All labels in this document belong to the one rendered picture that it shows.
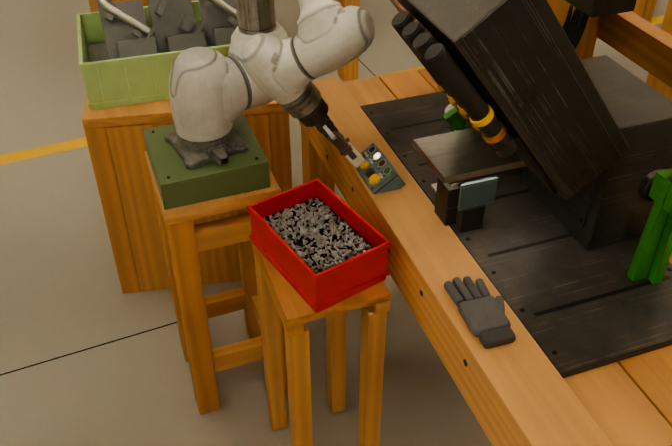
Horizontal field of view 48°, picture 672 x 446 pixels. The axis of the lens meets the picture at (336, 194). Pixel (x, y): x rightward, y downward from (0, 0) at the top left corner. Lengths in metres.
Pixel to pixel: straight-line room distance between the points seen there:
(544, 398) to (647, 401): 0.20
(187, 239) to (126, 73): 0.72
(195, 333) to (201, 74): 0.81
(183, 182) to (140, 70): 0.69
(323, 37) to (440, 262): 0.58
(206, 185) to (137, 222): 0.86
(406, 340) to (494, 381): 1.29
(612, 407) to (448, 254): 0.49
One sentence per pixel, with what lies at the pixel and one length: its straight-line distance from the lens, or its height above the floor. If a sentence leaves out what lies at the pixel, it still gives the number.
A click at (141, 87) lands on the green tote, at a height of 0.85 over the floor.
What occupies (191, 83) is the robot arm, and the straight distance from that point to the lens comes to 1.93.
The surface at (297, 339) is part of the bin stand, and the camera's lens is 1.81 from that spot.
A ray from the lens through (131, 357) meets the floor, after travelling 2.82.
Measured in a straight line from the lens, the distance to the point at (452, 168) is 1.65.
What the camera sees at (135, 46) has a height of 0.91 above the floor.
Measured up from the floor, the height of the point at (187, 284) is 0.58.
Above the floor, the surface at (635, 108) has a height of 1.24.
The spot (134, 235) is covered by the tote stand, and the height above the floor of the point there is 0.29.
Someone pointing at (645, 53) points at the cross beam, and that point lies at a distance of 2.05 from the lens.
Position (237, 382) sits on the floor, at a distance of 2.68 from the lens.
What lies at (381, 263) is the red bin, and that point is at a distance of 1.80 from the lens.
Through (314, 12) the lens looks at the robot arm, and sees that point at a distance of 1.60.
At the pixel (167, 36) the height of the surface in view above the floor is 0.92.
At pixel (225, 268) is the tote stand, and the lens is 2.97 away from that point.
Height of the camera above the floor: 2.07
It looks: 37 degrees down
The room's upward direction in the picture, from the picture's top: straight up
